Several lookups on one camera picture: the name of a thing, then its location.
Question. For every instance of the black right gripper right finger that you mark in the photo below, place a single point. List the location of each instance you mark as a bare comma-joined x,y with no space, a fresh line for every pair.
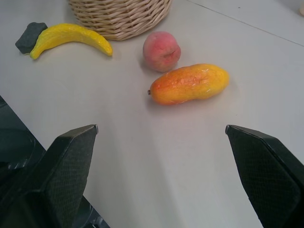
263,173

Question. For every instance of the dark grey rock-shaped object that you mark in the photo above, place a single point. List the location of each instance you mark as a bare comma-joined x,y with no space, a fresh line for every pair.
29,38

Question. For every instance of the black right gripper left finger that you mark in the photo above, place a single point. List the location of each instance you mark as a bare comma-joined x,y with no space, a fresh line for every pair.
64,171

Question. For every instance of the wicker basket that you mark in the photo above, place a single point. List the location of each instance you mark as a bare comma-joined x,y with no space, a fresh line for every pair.
120,16

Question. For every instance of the orange yellow plastic mango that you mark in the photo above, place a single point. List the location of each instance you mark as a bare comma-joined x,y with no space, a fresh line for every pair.
190,84

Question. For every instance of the pink plastic peach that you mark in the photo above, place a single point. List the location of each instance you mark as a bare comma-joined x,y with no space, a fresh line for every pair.
161,51

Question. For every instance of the yellow plastic banana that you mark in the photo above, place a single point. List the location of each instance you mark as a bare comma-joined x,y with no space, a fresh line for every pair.
71,35

